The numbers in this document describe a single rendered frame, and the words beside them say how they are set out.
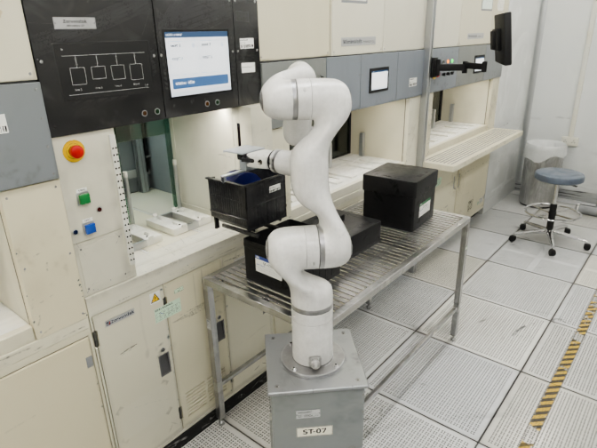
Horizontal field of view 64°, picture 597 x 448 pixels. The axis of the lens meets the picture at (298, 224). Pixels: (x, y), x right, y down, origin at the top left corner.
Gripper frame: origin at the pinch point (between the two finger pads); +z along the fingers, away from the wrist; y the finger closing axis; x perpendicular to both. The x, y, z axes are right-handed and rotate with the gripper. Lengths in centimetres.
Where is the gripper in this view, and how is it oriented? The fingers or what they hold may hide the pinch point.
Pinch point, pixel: (245, 155)
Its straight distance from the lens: 181.8
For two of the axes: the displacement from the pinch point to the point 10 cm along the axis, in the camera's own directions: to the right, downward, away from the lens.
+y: 6.5, -2.9, 7.0
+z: -7.6, -2.2, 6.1
